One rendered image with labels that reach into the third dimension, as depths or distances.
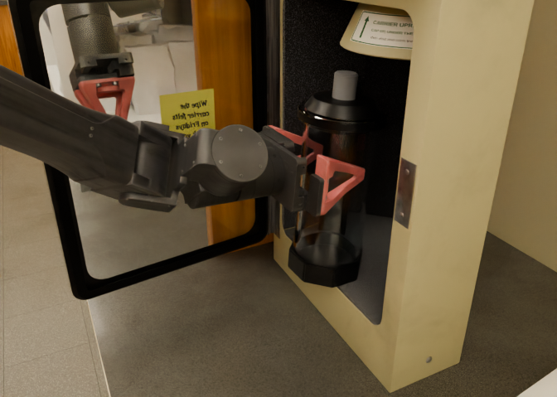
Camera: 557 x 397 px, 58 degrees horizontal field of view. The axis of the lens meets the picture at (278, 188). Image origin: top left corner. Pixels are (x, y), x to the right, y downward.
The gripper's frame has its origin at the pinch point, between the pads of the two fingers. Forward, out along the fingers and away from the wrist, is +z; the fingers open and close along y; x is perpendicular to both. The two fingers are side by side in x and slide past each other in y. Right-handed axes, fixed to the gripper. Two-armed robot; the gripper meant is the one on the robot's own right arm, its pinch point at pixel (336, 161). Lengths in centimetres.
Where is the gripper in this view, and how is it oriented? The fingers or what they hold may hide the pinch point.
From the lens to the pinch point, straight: 64.4
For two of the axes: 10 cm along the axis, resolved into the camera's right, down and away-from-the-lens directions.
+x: -0.7, 9.1, 4.1
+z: 8.7, -1.4, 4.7
